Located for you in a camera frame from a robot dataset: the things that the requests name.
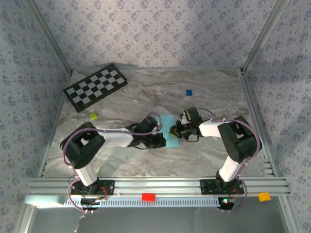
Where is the light blue paper sheet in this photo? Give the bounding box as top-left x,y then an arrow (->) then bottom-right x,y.
157,114 -> 181,148

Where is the black white checkerboard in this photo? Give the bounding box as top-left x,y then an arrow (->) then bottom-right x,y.
62,62 -> 129,114

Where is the black controller board with LEDs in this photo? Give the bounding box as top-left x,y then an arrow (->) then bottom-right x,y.
217,196 -> 236,211

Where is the orange toy brick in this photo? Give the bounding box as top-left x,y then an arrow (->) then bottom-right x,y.
257,192 -> 272,203

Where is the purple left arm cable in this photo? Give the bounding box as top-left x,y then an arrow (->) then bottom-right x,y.
62,113 -> 163,214

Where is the long aluminium base rail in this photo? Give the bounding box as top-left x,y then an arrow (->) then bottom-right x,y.
23,176 -> 292,198

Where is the thin aluminium table rail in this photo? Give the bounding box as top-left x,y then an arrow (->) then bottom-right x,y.
72,67 -> 243,73

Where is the aluminium table side rail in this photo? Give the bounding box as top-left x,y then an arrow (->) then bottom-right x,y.
36,71 -> 73,179
239,72 -> 278,177

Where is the white slotted cable duct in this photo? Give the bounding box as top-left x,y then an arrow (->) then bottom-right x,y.
63,196 -> 220,208

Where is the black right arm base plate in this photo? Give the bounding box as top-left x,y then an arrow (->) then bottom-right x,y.
199,179 -> 245,196

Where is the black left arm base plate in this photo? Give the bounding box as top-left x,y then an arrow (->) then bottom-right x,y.
69,179 -> 116,196

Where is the black controller board with wires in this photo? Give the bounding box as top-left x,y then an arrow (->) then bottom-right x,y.
80,197 -> 108,211

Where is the aluminium frame post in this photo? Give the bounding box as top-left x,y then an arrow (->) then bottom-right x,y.
17,205 -> 36,233
241,0 -> 291,75
24,0 -> 74,75
278,196 -> 303,233

